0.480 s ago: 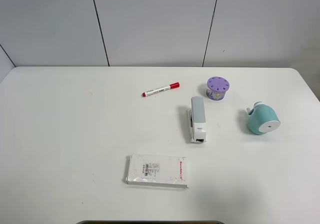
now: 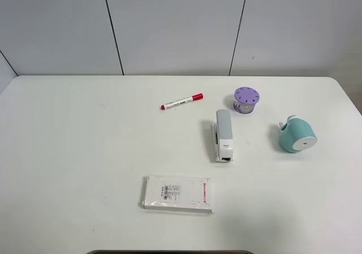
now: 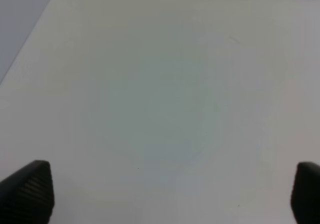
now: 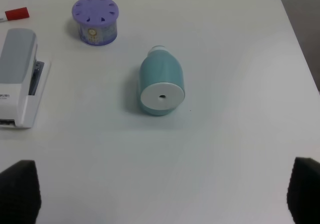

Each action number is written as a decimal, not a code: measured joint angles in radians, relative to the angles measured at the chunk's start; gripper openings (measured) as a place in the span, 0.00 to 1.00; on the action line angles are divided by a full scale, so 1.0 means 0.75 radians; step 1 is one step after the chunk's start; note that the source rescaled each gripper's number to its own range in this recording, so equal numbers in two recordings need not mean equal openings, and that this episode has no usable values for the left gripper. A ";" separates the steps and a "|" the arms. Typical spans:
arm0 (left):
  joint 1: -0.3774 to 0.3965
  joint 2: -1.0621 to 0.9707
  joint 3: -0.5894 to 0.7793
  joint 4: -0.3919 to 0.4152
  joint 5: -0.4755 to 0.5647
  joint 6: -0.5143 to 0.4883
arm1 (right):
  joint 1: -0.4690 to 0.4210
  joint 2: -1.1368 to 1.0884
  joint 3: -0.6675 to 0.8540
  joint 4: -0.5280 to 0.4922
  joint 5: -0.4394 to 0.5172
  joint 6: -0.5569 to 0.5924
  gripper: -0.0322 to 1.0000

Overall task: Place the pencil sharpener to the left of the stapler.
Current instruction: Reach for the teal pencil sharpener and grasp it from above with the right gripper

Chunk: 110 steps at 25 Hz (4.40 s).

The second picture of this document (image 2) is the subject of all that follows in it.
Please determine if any teal pencil sharpener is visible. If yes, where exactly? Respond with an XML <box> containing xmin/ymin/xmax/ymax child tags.
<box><xmin>279</xmin><ymin>115</ymin><xmax>317</xmax><ymax>153</ymax></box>

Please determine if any white cardboard box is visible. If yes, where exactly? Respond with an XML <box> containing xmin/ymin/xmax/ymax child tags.
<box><xmin>143</xmin><ymin>174</ymin><xmax>215</xmax><ymax>214</ymax></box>

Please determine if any purple round container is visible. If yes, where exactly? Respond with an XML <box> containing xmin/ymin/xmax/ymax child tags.
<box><xmin>233</xmin><ymin>87</ymin><xmax>260</xmax><ymax>114</ymax></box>

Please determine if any white grey stapler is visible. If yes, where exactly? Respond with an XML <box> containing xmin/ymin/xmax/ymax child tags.
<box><xmin>212</xmin><ymin>109</ymin><xmax>234</xmax><ymax>162</ymax></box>

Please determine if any red whiteboard marker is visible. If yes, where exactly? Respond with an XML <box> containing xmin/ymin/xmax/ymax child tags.
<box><xmin>160</xmin><ymin>93</ymin><xmax>204</xmax><ymax>110</ymax></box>

